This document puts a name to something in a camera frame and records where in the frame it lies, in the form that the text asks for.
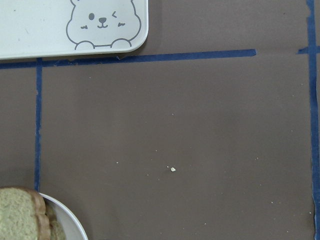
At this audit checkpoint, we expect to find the white plate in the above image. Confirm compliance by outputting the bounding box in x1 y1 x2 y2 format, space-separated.
40 193 88 240

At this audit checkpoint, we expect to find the cream bear tray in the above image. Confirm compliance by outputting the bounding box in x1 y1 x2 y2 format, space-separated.
0 0 149 60

